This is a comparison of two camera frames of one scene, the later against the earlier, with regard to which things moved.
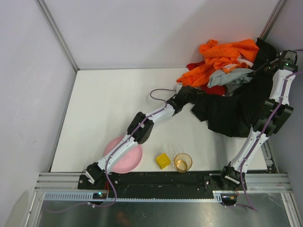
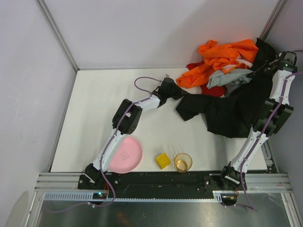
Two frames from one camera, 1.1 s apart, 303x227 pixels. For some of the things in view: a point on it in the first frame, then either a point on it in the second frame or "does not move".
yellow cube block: x=163 y=161 does not move
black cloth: x=233 y=115 does not move
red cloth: x=217 y=90 does not move
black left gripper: x=191 y=91 to x=176 y=91
